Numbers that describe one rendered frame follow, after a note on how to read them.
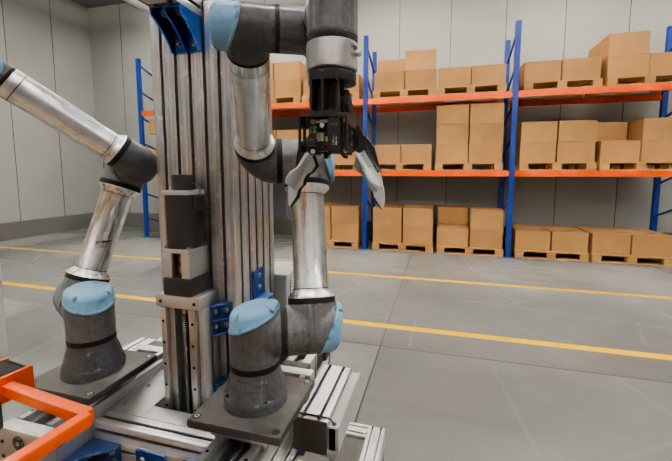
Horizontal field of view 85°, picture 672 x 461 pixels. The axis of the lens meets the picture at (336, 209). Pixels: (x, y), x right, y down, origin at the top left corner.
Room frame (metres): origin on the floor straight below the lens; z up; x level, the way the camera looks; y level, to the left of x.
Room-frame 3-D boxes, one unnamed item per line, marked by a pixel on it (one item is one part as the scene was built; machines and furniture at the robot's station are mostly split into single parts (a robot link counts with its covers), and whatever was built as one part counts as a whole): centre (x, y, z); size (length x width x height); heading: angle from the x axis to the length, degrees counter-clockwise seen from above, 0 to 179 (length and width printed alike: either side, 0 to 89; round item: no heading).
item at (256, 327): (0.83, 0.18, 1.20); 0.13 x 0.12 x 0.14; 101
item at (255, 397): (0.83, 0.19, 1.09); 0.15 x 0.15 x 0.10
